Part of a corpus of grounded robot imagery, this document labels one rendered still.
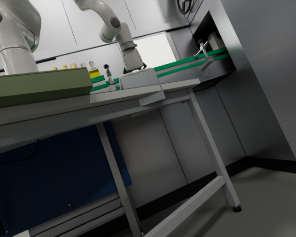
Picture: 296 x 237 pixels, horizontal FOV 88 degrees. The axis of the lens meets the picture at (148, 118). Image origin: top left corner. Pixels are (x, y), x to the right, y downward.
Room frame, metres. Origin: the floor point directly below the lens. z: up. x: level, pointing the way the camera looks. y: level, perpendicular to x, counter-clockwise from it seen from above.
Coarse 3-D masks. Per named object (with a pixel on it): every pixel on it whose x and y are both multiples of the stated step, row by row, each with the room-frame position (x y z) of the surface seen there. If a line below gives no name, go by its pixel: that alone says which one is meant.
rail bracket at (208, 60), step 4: (200, 40) 0.96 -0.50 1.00; (200, 44) 0.97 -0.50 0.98; (204, 44) 0.94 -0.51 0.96; (200, 48) 0.98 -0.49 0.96; (204, 48) 0.96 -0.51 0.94; (204, 52) 0.97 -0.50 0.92; (196, 56) 1.07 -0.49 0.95; (208, 56) 0.96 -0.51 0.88; (208, 60) 0.95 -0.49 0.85; (212, 60) 0.95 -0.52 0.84; (204, 64) 0.99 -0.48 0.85; (208, 64) 0.99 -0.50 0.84; (200, 68) 1.05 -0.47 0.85; (204, 68) 1.04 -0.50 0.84; (204, 72) 1.05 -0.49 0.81; (204, 76) 1.05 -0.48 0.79
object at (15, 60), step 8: (8, 48) 0.46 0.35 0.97; (16, 48) 0.47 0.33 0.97; (0, 56) 0.47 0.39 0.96; (8, 56) 0.46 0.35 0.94; (16, 56) 0.47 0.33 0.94; (24, 56) 0.48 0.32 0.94; (32, 56) 0.51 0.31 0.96; (8, 64) 0.46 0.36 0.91; (16, 64) 0.46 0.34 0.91; (24, 64) 0.48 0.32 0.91; (32, 64) 0.50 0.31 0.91; (8, 72) 0.46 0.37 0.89; (16, 72) 0.46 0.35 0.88; (24, 72) 0.47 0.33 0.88
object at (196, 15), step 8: (200, 0) 1.08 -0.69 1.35; (208, 0) 1.02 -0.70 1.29; (192, 8) 1.19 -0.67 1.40; (200, 8) 1.11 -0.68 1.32; (208, 8) 1.04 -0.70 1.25; (192, 16) 1.22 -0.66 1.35; (200, 16) 1.14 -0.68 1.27; (208, 16) 1.12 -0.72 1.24; (192, 24) 1.26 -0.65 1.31; (200, 24) 1.19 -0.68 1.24; (208, 24) 1.23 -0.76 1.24; (192, 32) 1.30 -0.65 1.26; (200, 32) 1.31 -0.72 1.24
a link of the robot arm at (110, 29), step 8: (80, 0) 0.59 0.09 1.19; (88, 0) 0.59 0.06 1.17; (96, 0) 0.59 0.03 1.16; (80, 8) 0.62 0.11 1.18; (88, 8) 0.60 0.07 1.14; (96, 8) 0.59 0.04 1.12; (104, 8) 0.60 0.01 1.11; (104, 16) 0.60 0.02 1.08; (112, 16) 0.62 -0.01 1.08; (104, 24) 0.63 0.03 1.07; (112, 24) 0.62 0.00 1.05; (120, 24) 0.65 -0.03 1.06; (104, 32) 0.66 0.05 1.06; (112, 32) 0.64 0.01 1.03
